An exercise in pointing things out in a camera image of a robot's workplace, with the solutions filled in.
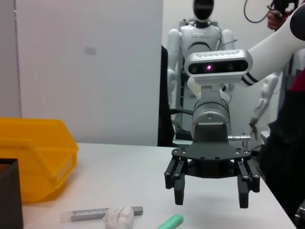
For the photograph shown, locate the white paper ball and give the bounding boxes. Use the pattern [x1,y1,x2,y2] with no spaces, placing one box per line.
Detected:
[102,206,134,229]

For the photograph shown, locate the person in dark clothes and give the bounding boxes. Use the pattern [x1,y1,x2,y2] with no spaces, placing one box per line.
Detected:
[259,9,305,225]

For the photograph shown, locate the black mesh pen holder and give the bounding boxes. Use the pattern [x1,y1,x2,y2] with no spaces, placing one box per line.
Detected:
[0,158,24,229]

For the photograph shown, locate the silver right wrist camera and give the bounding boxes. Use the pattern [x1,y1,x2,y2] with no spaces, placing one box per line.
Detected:
[184,49,253,86]

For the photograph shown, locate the black upright panel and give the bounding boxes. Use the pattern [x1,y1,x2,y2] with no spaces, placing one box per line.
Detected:
[158,44,176,147]

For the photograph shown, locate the yellow plastic bin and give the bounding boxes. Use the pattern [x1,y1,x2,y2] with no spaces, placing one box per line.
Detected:
[0,118,79,204]

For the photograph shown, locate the grey pen in clear sleeve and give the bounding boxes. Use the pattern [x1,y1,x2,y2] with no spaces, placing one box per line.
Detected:
[61,206,143,223]

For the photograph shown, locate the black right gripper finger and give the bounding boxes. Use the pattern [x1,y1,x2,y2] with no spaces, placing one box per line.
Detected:
[235,157,261,208]
[163,156,186,206]

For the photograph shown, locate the blue hanging cable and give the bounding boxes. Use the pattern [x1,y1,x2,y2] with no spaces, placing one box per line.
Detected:
[243,0,274,24]

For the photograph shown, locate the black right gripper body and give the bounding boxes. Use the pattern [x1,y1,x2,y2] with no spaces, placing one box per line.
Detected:
[171,122,252,179]

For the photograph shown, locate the green toothbrush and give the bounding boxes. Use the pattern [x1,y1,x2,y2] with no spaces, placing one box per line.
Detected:
[156,214,184,229]

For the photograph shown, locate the white humanoid robot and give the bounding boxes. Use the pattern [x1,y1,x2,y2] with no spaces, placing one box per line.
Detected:
[166,0,279,142]

